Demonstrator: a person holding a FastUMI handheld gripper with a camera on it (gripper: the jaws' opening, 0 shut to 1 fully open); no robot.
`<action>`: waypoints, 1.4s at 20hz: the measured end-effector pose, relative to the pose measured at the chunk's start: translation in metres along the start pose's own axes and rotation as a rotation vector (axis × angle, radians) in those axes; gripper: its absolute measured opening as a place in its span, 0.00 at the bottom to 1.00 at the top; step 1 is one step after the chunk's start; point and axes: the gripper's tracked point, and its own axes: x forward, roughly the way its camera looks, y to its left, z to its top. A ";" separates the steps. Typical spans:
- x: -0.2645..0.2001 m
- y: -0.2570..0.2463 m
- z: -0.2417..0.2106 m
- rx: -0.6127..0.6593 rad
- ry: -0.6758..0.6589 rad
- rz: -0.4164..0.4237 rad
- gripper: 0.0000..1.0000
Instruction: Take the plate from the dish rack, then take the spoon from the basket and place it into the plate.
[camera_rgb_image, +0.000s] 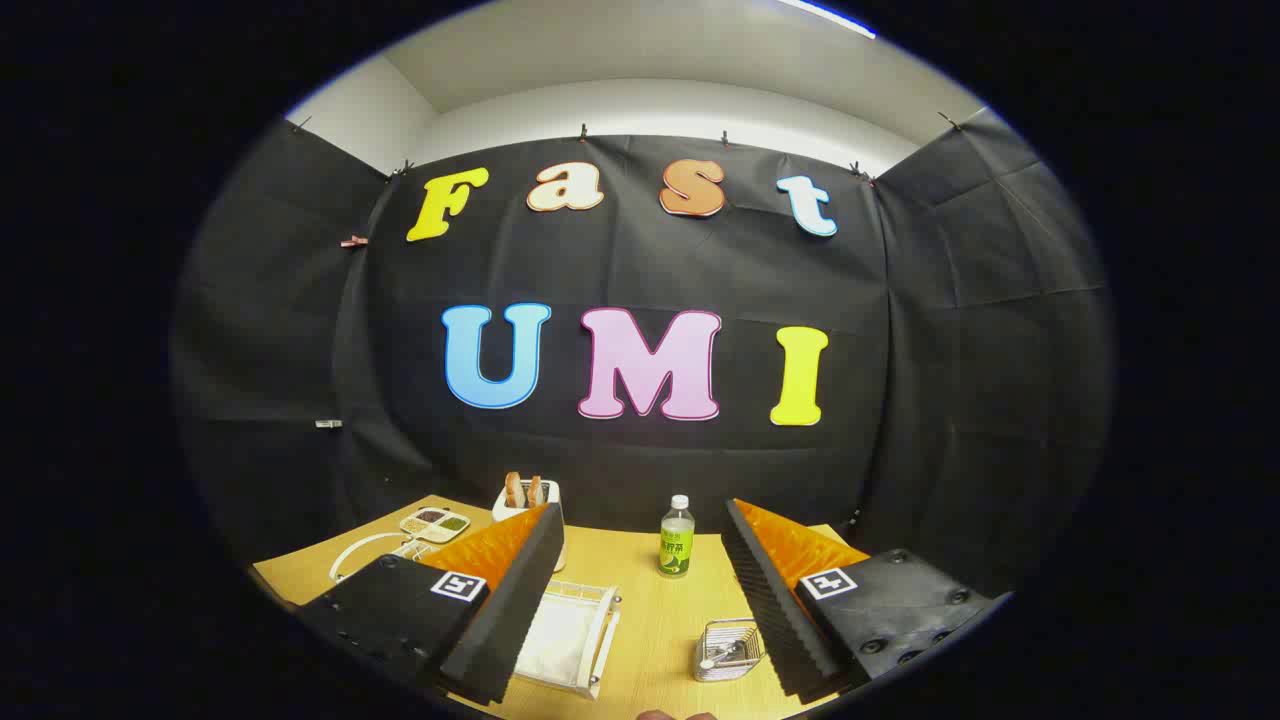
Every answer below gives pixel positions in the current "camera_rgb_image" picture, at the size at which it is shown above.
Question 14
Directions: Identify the white toaster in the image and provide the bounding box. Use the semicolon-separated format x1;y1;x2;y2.
492;478;567;573

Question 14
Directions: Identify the green label drink bottle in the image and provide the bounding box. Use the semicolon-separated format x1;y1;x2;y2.
658;494;696;579

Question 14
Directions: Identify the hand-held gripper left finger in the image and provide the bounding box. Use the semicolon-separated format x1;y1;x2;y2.
295;503;566;707

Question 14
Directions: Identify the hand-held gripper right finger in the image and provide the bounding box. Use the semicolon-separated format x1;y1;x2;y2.
722;498;1011;704

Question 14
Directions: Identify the black backdrop cloth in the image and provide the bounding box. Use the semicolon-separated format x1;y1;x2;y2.
170;108;1116;601

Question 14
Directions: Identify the metal wire basket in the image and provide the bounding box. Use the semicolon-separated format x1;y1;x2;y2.
693;618;766;683

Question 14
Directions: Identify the white wire dish rack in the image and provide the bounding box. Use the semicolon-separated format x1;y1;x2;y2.
330;533;623;699

